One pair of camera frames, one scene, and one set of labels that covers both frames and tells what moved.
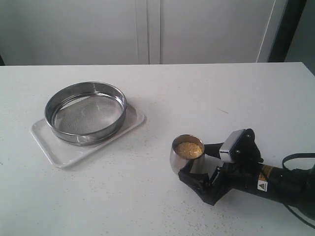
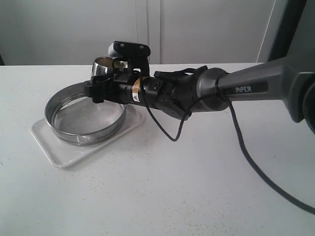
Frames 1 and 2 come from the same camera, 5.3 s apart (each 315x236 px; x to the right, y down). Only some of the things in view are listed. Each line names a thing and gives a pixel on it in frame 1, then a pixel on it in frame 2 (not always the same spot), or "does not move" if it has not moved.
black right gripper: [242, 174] to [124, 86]
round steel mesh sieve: [86, 113] does not move
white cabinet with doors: [130, 32] does not move
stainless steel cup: [186, 147] to [101, 66]
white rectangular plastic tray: [60, 154] does not move
